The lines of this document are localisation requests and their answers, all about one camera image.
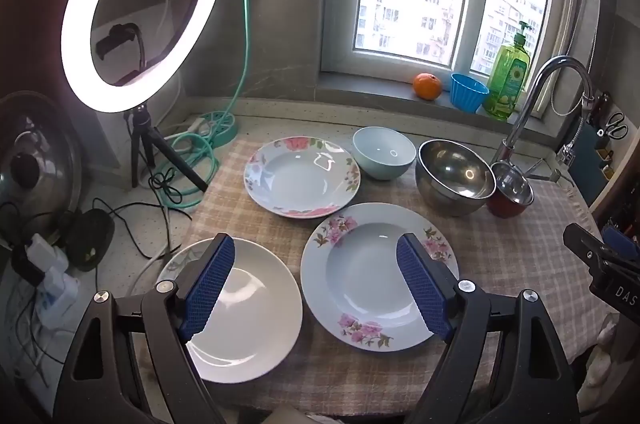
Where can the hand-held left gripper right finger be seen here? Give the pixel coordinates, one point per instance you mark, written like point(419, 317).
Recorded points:
point(425, 289)

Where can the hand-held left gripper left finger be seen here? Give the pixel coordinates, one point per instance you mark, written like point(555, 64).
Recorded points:
point(210, 284)

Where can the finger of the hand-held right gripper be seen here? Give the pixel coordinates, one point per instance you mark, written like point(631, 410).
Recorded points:
point(612, 239)
point(580, 241)

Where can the plain white plate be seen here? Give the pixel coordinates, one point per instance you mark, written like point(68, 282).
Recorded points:
point(260, 304)

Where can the plate with small pink blossoms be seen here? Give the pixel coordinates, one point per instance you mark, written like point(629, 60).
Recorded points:
point(370, 254)

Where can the small red pot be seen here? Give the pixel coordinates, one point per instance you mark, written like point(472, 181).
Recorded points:
point(505, 206)

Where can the stainless steel bowl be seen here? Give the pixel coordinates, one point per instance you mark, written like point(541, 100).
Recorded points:
point(450, 199)

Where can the light blue bowl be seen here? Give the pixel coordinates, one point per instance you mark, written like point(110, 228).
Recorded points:
point(375, 166)

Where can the plate with large pink flowers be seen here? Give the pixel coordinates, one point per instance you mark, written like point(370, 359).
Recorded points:
point(300, 176)

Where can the dark teal utensil holder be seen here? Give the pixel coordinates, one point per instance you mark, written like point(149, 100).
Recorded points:
point(595, 163)

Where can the beige plaid cloth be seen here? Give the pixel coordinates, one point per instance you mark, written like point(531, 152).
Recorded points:
point(280, 229)

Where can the chrome faucet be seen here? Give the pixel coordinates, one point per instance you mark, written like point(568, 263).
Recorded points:
point(525, 103)

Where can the teal power strip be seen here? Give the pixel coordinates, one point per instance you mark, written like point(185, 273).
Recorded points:
point(225, 126)

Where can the green dish soap bottle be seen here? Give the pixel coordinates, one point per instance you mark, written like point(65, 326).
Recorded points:
point(507, 78)

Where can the blue ribbed cup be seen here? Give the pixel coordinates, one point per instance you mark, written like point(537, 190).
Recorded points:
point(467, 96)

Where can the black power adapter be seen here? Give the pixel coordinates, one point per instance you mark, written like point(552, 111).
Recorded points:
point(22, 266)

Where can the orange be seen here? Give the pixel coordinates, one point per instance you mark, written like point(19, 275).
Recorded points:
point(426, 86)

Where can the steel pot lid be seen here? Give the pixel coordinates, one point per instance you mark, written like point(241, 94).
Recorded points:
point(45, 128)

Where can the black phone holder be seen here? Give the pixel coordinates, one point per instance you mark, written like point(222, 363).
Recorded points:
point(115, 34)

